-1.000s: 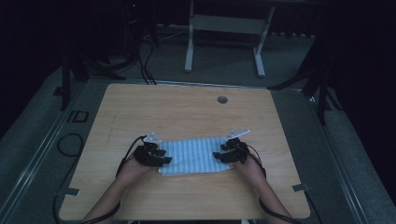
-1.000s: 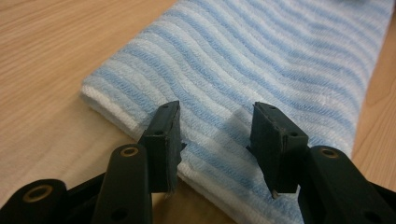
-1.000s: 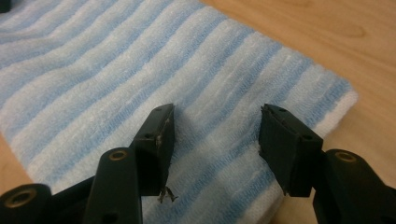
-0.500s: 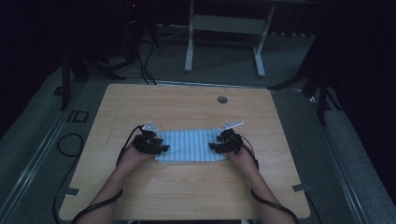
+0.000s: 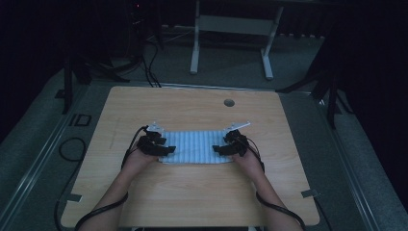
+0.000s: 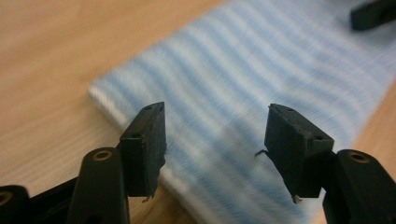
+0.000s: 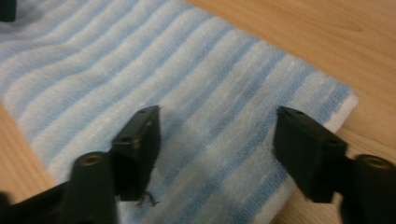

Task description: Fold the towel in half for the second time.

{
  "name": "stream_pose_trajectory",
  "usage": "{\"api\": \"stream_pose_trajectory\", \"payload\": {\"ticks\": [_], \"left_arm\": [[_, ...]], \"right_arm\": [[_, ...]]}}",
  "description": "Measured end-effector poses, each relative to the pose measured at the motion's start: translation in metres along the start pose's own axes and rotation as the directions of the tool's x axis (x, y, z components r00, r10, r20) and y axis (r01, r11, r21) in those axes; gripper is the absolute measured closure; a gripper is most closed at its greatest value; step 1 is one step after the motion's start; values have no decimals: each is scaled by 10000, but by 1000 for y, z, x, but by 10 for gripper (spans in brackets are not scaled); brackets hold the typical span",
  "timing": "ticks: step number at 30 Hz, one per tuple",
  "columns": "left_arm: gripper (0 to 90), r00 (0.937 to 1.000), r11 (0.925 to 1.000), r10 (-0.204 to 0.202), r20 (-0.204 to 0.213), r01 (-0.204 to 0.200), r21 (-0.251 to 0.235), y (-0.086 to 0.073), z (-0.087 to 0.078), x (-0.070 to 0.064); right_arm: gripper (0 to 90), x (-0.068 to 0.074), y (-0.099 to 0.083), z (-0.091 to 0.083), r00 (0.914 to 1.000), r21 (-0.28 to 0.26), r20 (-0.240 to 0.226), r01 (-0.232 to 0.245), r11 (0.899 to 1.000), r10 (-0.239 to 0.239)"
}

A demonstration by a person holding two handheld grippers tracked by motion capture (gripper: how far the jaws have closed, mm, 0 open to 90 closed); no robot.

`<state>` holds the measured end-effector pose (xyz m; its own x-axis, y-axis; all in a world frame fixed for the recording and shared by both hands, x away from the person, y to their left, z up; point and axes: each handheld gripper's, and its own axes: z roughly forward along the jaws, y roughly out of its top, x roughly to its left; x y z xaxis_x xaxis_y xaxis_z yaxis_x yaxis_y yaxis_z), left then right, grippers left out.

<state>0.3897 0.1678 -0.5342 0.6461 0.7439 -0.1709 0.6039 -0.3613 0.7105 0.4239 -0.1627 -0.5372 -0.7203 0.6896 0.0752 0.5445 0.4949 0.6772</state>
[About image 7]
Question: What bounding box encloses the blue striped towel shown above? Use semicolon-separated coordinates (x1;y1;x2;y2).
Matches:
0;0;360;224

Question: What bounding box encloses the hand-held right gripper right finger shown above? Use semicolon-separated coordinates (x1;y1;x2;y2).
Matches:
271;105;349;204

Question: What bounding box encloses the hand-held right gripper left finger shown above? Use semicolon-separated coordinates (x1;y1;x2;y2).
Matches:
110;105;163;203

